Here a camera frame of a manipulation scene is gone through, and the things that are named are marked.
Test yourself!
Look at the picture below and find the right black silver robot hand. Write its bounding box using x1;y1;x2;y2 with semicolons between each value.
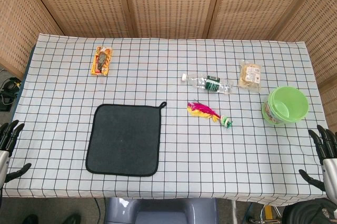
299;125;337;202

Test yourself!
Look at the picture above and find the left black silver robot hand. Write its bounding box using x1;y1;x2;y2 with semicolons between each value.
0;120;32;191

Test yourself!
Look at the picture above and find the pink yellow feather shuttlecock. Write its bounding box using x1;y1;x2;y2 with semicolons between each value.
187;100;234;130

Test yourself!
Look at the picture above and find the orange snack package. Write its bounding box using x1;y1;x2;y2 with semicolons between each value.
91;46;113;77

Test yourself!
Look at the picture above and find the clear plastic bottle green label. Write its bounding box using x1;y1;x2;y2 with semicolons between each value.
181;73;235;95

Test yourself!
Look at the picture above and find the black bag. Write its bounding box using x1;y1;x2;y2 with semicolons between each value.
282;199;337;224

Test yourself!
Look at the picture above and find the metal stool frame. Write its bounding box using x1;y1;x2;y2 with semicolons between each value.
246;203;284;224

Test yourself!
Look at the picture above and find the grey plastic stool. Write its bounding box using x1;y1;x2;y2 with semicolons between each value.
104;197;219;224

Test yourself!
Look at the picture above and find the black floor equipment with cables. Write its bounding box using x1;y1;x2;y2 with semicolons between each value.
0;68;22;112

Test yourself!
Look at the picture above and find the clear bag of snacks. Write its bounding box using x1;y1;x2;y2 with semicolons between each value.
237;60;263;93

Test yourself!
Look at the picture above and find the woven bamboo folding screen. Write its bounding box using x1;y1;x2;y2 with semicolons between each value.
0;0;337;119

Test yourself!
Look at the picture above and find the white checkered tablecloth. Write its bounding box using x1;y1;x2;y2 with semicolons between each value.
0;33;334;207

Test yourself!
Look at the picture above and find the green plastic bowl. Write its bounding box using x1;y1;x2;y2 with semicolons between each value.
261;85;310;126

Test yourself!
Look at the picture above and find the grey and yellow cloth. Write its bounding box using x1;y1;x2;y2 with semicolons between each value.
85;101;167;178

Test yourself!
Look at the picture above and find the black shoe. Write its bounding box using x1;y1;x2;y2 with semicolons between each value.
61;213;81;224

